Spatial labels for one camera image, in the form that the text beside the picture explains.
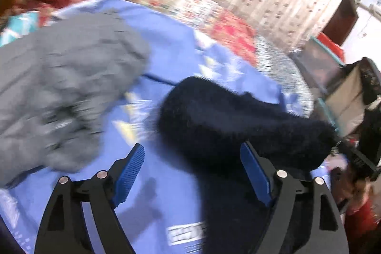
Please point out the grey puffer jacket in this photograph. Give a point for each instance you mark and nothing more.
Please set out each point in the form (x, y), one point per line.
(56, 85)

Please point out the beige fabric storage box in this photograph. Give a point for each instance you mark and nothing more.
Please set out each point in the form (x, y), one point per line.
(346, 103)

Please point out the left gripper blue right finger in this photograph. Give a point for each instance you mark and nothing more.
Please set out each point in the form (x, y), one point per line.
(278, 189)

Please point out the right hand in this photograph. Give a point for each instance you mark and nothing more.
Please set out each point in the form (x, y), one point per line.
(348, 190)

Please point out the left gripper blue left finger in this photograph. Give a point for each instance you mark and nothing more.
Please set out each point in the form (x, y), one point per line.
(63, 228)

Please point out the blue printed bed sheet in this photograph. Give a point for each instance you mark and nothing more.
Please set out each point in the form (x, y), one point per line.
(124, 130)

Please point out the red patchwork quilt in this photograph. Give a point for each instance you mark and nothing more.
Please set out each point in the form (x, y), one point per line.
(219, 24)

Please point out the dark navy fleece garment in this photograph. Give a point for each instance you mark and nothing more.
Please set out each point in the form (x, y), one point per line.
(205, 125)

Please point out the teal patterned cloth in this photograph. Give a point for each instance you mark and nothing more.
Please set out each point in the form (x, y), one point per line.
(19, 26)

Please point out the dark bag on box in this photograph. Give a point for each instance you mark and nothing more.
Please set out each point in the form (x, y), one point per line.
(370, 78)

